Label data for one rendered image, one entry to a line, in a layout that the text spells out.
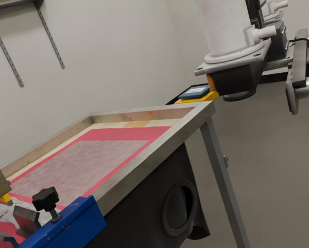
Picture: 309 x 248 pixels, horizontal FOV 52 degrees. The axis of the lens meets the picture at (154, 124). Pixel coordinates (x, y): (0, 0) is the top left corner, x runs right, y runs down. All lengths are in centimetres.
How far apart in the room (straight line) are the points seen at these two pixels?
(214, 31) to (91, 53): 297
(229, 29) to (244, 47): 5
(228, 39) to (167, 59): 383
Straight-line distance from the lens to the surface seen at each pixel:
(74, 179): 85
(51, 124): 321
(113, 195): 65
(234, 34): 67
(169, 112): 99
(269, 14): 112
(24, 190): 95
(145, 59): 414
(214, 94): 116
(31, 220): 61
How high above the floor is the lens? 127
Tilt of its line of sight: 18 degrees down
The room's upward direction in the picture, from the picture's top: 20 degrees counter-clockwise
